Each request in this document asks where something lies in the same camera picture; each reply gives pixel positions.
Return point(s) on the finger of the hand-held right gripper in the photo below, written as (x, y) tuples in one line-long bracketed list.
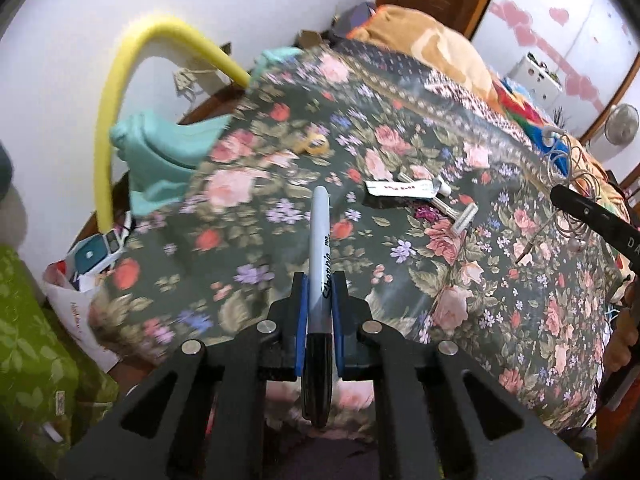
[(595, 217)]

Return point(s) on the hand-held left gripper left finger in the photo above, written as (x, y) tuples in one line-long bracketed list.
[(301, 325)]

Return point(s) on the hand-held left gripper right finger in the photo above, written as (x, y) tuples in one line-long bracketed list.
[(339, 325)]

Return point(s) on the grey marker with black cap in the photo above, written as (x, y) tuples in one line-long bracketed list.
[(320, 260)]

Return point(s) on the person's right hand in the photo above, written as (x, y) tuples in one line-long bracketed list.
[(620, 350)]

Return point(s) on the dark floral blanket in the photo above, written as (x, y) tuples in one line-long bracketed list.
[(400, 270)]

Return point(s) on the white electric fan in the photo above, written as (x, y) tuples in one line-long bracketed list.
[(622, 125)]

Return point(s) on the dark dried twigs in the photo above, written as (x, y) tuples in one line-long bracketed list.
[(561, 116)]

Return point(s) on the small white plastic piece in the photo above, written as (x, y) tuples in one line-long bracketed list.
[(465, 220)]

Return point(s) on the white ointment tube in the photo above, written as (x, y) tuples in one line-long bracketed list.
[(400, 188)]

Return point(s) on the small white cabinet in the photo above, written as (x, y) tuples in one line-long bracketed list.
[(535, 75)]

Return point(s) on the small yellow tape roll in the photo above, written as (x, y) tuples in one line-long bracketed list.
[(311, 144)]

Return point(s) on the wardrobe with white sliding doors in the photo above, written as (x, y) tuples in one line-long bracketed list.
[(565, 25)]

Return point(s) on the pink heart stickers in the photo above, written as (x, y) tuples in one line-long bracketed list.
[(525, 35)]

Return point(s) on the blue and white box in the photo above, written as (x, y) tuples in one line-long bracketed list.
[(95, 255)]

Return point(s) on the teal cloth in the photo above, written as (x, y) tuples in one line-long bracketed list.
[(160, 155)]

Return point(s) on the white plastic bag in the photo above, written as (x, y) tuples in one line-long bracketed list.
[(80, 310)]

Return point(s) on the colourful orange blanket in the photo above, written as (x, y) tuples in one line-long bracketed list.
[(440, 45)]

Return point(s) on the green leaf print cloth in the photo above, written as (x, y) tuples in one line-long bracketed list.
[(35, 350)]

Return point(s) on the yellow foam tube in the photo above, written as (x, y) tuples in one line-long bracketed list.
[(107, 135)]

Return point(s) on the small cardboard box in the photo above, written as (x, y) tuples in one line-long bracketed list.
[(311, 38)]

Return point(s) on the purple grey pillow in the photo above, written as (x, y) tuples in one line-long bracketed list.
[(355, 20)]

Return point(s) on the wall power socket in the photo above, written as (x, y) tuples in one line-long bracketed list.
[(190, 82)]

